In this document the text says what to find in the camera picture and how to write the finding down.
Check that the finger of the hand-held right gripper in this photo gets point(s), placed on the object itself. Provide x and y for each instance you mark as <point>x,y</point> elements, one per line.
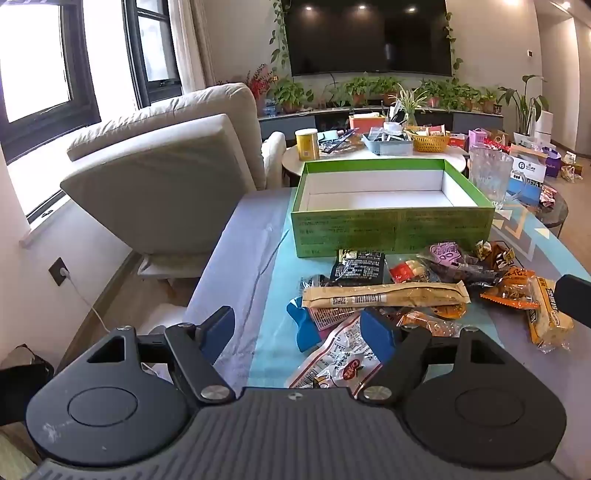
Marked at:
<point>575,297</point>

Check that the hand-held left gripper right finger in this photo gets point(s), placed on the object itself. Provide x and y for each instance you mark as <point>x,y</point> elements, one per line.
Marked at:
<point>376,330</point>

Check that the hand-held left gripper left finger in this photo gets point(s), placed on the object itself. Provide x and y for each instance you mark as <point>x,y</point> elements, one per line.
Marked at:
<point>218,332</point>

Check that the yellow biscuit packet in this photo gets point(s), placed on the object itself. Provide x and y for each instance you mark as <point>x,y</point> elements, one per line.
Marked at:
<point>549,318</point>

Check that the long beige snack packet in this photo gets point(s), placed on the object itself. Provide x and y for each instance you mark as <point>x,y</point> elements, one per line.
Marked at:
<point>392,294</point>

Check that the pink snack packet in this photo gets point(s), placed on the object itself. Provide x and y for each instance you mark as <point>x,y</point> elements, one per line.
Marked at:
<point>328,317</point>

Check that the black snack packet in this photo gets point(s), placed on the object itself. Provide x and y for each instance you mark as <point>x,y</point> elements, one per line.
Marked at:
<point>360,267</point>

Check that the blue snack packet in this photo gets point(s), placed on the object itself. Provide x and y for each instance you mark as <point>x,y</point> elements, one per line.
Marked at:
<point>302,327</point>

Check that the brown snack packet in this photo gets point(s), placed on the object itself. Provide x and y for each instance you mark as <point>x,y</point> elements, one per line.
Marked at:
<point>501,256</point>

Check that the green cardboard box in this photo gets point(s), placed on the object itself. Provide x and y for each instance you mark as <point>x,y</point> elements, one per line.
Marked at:
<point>392,230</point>

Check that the purple snack packet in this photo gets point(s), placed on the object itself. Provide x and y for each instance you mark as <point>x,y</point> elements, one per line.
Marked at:
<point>443,254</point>

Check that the dark snack packet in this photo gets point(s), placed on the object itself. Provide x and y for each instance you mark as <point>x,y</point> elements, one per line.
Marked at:
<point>466,274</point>

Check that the teal patterned tablecloth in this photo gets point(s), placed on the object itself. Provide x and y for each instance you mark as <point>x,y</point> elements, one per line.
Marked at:
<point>277,314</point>

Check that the grey cloth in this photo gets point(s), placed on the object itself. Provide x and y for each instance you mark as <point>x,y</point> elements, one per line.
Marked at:
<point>240,258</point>

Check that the dark round side table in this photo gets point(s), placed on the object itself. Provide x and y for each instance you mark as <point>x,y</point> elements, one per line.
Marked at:
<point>554,214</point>

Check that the pile of red candies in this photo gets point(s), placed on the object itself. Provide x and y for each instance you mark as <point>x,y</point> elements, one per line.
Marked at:
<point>548,196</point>

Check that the blue white box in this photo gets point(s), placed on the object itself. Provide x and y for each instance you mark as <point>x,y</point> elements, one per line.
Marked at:
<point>526,177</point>

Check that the purple gift bag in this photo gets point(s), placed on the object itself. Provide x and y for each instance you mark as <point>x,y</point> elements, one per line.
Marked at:
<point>551,162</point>

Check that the glass mug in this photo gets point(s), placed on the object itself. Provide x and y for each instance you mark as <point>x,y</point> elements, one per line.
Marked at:
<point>489,177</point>

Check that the white air purifier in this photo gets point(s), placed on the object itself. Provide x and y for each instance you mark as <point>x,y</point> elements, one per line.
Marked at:
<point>545,124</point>

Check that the white round table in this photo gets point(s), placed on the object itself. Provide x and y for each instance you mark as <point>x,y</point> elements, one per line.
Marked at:
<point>348,156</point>

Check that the beige recliner sofa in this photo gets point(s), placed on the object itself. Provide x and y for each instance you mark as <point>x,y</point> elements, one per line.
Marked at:
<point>161,161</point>

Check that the grey-blue plastic basket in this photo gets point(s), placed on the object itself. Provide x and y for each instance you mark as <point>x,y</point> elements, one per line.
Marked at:
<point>388,146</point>

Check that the pink gift box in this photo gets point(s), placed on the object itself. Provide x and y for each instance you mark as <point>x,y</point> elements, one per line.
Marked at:
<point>479,139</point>

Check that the yellow woven basket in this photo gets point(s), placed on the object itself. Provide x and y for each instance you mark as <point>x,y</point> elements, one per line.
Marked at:
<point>429,143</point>

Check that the red white box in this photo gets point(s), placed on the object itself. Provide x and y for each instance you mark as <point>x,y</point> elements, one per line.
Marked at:
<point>458,141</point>

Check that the yellow can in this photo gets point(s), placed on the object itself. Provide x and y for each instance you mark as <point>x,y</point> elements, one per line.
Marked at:
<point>308,145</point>

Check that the large leaf plant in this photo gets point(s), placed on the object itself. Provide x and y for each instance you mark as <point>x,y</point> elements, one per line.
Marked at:
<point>524,104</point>

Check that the dark bag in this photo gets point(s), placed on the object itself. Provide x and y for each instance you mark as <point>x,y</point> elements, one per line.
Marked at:
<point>23,383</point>

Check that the orange tissue box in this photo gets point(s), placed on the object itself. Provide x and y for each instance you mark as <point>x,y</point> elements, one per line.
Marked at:
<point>367,123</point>

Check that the green potted plant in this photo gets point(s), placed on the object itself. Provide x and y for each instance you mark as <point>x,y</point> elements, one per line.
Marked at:
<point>489,99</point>
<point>291,94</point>
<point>387,87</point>
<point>358,90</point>
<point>431,92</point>
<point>461,97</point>

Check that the spider plant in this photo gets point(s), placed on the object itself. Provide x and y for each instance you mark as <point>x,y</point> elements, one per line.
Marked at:
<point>408,104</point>

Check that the red flower plant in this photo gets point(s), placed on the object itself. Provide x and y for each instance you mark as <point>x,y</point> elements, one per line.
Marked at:
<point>261,83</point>

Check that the black television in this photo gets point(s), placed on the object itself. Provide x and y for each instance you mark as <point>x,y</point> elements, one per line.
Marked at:
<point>369,37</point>

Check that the narrow black framed window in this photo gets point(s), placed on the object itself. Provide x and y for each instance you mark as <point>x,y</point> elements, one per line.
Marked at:
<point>152,46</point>

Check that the large black framed window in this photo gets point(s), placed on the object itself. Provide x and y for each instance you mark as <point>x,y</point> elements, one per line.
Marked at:
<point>41,60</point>

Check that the black wall socket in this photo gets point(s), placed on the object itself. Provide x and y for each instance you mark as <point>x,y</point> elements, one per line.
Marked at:
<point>59,271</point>

